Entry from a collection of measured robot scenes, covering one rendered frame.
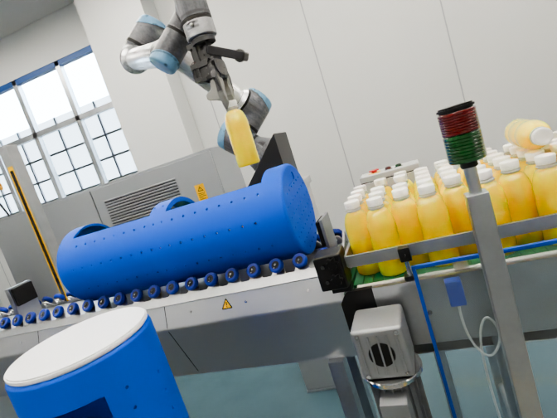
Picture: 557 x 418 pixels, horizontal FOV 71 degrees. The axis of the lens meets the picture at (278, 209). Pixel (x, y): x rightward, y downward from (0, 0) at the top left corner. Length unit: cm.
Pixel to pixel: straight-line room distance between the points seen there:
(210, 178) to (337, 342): 192
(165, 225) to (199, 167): 170
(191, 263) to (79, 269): 42
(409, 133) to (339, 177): 78
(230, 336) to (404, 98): 309
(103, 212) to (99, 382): 265
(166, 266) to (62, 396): 57
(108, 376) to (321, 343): 65
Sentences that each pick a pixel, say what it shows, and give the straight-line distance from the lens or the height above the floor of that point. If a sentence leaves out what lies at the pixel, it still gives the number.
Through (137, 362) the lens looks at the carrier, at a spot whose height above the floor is 98.
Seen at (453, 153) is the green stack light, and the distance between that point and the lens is 75.
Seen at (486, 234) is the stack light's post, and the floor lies 102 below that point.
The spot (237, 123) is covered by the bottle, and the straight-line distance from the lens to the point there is 118.
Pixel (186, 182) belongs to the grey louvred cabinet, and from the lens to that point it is 299.
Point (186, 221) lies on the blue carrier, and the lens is 121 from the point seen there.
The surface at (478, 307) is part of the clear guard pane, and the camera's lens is 97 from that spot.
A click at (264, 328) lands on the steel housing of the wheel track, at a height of 78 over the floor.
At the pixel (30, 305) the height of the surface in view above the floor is 98.
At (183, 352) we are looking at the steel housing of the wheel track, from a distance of 145.
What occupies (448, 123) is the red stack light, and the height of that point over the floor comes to 123.
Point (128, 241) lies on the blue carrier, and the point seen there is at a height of 115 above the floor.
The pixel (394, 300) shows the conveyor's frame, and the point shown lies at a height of 86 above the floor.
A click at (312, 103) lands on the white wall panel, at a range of 397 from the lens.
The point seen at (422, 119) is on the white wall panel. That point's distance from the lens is 397.
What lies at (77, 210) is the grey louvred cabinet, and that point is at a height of 132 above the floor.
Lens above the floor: 128
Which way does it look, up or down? 8 degrees down
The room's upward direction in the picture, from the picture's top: 18 degrees counter-clockwise
